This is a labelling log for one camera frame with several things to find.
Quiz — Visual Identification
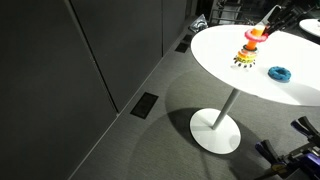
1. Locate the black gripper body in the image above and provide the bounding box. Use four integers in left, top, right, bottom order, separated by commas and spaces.
276, 0, 319, 27

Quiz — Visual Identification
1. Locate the red toy ring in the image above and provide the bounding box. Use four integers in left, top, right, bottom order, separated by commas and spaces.
244, 28, 269, 43

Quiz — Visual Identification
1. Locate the orange ring stacker toy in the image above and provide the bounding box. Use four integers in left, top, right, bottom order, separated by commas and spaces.
233, 25, 267, 69

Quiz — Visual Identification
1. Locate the small floor outlet cover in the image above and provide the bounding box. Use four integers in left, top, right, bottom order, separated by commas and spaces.
175, 43, 189, 53

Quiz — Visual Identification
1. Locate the black floor outlet cover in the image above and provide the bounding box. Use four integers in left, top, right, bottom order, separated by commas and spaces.
131, 92, 158, 119

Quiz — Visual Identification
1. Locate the blue studded toy ring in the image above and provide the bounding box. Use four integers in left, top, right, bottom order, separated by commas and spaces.
267, 65, 292, 83

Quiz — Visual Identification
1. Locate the grey metal floor bracket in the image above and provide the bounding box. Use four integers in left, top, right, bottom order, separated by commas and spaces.
188, 14, 208, 33

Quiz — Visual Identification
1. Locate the purple handled clamp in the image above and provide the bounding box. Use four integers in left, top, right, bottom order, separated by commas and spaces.
255, 140, 287, 171
291, 116, 320, 146

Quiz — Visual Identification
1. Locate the white table pedestal base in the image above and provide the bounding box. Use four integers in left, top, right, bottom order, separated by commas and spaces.
190, 89, 241, 154

